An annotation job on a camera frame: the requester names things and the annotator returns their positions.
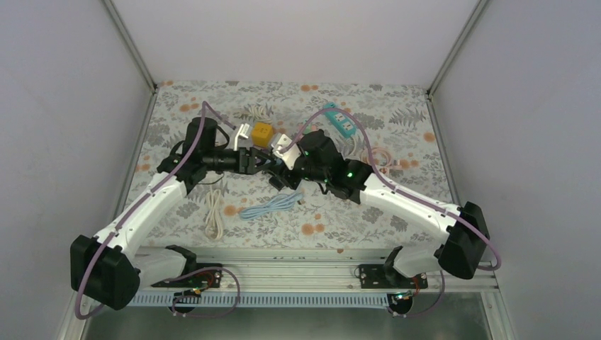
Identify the floral table cloth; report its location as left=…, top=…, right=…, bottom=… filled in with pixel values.
left=128, top=81, right=461, bottom=251

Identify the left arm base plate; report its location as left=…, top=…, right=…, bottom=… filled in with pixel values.
left=152, top=263, right=223, bottom=290

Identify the pink coiled cable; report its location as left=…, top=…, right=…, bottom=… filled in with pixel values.
left=371, top=146, right=403, bottom=176

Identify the yellow cube power socket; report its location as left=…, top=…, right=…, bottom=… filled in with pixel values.
left=251, top=122, right=274, bottom=149

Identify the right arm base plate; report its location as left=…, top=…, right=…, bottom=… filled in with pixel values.
left=354, top=264, right=429, bottom=289

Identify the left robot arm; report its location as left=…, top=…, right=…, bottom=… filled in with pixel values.
left=70, top=118, right=282, bottom=310

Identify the aluminium rail frame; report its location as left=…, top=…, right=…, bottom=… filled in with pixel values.
left=77, top=247, right=499, bottom=294

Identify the teal power strip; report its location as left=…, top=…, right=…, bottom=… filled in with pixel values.
left=323, top=102, right=356, bottom=138

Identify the white coiled cable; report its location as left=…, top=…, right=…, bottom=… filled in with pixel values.
left=237, top=102, right=274, bottom=124
left=204, top=187, right=225, bottom=241

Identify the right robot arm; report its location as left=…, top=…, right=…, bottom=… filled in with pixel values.
left=269, top=130, right=490, bottom=288

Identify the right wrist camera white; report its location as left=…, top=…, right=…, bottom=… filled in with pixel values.
left=270, top=133, right=302, bottom=169

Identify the light blue coiled cable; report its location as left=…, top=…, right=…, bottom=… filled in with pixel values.
left=238, top=190, right=306, bottom=222

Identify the white coiled cable front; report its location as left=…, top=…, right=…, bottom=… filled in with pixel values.
left=204, top=187, right=225, bottom=241

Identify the light blue cable duct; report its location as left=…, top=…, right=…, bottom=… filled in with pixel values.
left=126, top=293, right=395, bottom=309

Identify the white coiled cable back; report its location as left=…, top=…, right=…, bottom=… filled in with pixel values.
left=237, top=102, right=274, bottom=124

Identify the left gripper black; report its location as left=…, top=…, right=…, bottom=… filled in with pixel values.
left=203, top=147, right=276, bottom=176

